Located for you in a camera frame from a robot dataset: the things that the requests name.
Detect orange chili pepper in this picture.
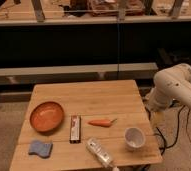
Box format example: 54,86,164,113
88,119,117,127

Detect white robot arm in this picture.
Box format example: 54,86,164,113
147,63,191,126

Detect white paper cup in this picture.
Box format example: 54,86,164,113
124,127,146,151

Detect white plastic bottle lying down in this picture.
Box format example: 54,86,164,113
86,138,120,171

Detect orange round bowl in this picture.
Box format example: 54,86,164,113
30,101,64,132

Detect blue sponge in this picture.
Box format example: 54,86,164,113
28,140,53,158

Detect wooden shelf with clutter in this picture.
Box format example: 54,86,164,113
0,0,191,26

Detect black cables on floor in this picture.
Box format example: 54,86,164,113
144,104,191,171

